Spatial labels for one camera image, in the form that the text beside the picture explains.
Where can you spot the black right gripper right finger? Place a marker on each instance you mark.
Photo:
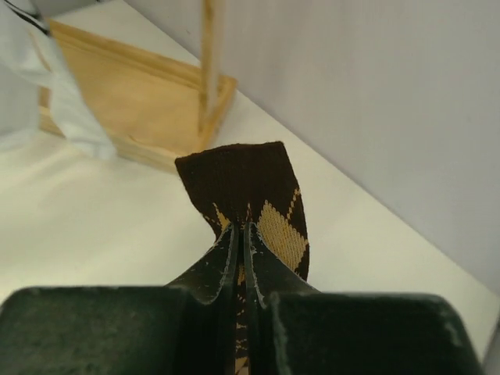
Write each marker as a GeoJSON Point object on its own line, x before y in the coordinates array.
{"type": "Point", "coordinates": [351, 320]}

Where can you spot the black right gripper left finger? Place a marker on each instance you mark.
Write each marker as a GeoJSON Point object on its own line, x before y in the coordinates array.
{"type": "Point", "coordinates": [184, 327]}

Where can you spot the brown argyle sock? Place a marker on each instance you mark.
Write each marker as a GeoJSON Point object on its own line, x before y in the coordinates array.
{"type": "Point", "coordinates": [234, 185]}

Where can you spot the wooden hanger stand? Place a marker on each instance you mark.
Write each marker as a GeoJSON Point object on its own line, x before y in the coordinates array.
{"type": "Point", "coordinates": [154, 108]}

